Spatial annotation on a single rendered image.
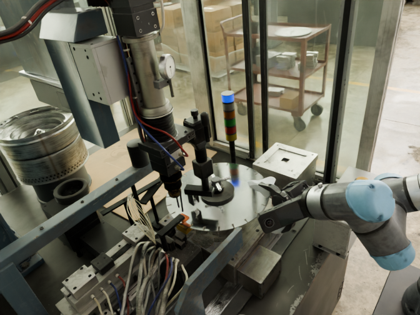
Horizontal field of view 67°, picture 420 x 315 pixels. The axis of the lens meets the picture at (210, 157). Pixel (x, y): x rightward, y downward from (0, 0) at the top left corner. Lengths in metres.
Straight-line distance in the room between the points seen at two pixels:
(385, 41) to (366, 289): 1.34
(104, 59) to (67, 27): 0.09
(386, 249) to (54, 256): 1.05
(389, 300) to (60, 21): 1.06
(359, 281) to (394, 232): 1.36
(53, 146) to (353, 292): 1.62
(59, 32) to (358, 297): 1.78
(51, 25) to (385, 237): 0.78
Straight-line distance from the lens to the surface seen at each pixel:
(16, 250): 0.93
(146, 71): 0.68
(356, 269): 2.08
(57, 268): 1.27
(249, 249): 0.99
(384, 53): 1.09
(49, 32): 0.80
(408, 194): 0.77
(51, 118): 1.54
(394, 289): 1.10
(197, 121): 0.78
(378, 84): 1.12
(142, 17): 0.66
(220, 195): 0.99
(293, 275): 1.06
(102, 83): 0.69
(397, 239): 0.70
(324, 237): 1.09
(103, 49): 0.69
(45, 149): 1.34
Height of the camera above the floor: 1.60
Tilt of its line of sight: 33 degrees down
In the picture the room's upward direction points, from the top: 8 degrees counter-clockwise
